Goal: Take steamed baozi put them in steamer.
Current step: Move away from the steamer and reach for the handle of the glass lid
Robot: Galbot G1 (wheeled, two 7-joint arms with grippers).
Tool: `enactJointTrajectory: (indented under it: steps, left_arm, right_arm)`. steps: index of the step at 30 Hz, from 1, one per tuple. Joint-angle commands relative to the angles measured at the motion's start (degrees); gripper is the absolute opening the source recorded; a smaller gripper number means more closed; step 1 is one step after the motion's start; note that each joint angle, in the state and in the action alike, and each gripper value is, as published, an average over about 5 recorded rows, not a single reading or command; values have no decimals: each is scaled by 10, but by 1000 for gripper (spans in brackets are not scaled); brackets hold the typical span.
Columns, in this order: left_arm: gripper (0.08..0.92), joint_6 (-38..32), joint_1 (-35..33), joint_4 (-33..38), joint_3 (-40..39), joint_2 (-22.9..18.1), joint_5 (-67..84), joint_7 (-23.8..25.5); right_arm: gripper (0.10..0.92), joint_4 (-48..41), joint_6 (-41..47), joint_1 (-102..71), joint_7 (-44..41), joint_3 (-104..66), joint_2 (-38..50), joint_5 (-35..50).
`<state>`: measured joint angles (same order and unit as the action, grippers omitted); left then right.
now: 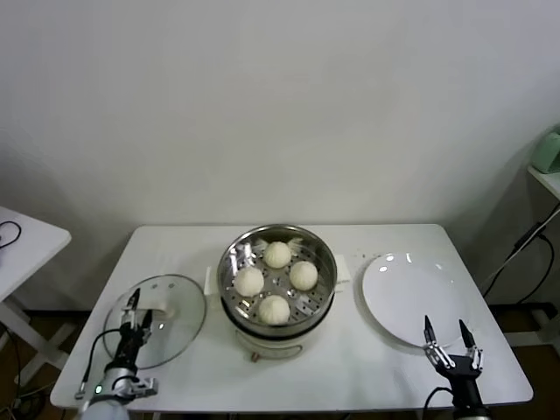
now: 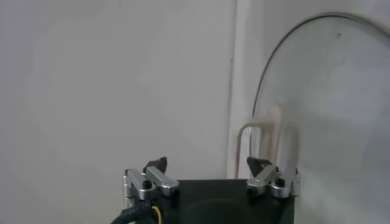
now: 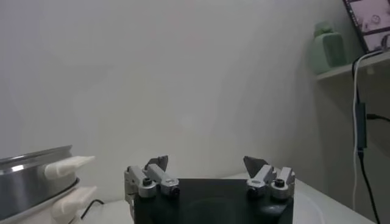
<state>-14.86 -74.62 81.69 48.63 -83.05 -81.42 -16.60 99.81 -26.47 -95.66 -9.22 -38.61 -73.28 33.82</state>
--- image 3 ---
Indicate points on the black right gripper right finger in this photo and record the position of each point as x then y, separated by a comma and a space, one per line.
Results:
262, 179

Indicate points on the white shelf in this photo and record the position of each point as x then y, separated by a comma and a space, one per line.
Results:
350, 68

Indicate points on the perforated steel steamer basket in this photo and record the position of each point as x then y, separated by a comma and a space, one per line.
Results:
24, 182

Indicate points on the cream electric cooker base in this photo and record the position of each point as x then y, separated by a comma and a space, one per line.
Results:
70, 204

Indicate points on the black framed display screen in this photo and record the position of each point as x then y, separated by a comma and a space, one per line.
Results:
374, 24

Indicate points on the pale green container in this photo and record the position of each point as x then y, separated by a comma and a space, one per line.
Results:
329, 51

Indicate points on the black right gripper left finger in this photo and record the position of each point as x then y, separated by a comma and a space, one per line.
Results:
163, 179

